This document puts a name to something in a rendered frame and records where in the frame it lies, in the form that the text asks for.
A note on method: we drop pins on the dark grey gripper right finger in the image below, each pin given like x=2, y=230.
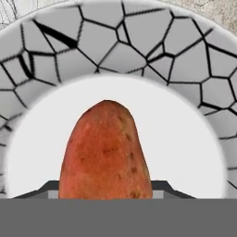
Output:
x=162, y=187

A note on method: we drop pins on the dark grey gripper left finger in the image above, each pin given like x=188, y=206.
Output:
x=49, y=188

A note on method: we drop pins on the orange sweet potato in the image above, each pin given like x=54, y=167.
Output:
x=106, y=154

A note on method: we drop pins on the white plate with black cracks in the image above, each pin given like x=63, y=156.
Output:
x=123, y=55

